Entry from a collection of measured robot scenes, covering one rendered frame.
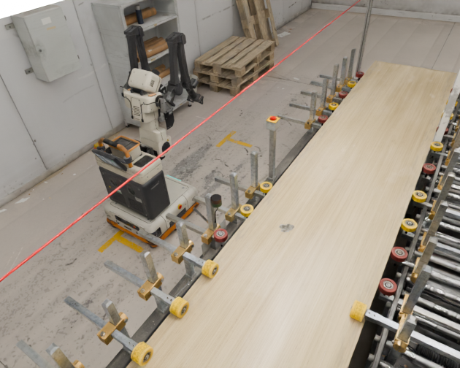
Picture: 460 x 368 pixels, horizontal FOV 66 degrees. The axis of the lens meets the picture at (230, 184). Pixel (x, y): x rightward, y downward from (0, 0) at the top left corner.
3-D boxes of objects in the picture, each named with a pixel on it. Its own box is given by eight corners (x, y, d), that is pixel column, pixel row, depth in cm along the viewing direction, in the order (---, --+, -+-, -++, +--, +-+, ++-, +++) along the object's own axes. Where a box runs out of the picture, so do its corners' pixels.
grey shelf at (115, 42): (125, 127, 481) (90, 2, 382) (168, 99, 537) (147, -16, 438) (150, 135, 461) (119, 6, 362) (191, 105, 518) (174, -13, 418)
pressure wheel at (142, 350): (147, 341, 155) (138, 358, 153) (136, 341, 148) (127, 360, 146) (157, 347, 152) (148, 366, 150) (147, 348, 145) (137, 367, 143)
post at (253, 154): (251, 206, 257) (250, 152, 227) (253, 203, 260) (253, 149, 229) (255, 207, 256) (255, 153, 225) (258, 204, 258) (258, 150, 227)
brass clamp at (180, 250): (171, 260, 188) (169, 254, 185) (186, 243, 197) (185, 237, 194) (179, 265, 186) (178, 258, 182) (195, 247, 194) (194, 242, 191)
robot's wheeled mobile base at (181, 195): (155, 250, 308) (150, 231, 292) (106, 224, 337) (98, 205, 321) (201, 204, 350) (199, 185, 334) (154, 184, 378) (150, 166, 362)
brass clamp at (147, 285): (138, 296, 173) (136, 290, 170) (156, 276, 181) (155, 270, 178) (147, 301, 170) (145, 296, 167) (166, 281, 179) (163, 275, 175)
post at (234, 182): (233, 228, 242) (228, 174, 211) (236, 225, 244) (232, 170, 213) (237, 230, 240) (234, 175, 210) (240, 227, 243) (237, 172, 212)
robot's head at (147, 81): (144, 90, 266) (151, 71, 265) (125, 85, 275) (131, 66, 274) (157, 96, 279) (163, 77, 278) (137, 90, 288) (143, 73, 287)
